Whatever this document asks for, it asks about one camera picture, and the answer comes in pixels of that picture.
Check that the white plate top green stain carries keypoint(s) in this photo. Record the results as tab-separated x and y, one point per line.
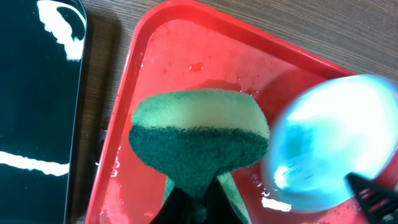
341	126

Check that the red plastic tray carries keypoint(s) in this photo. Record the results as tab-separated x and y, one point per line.
185	45

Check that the black water tray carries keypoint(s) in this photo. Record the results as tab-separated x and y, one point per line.
42	57

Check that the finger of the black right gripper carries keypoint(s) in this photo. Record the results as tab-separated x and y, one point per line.
378	203

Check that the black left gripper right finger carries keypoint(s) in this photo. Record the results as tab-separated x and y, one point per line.
218	207

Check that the green yellow sponge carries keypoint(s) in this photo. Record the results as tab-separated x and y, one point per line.
193	136

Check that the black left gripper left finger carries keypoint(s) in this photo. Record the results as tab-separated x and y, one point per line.
177	209

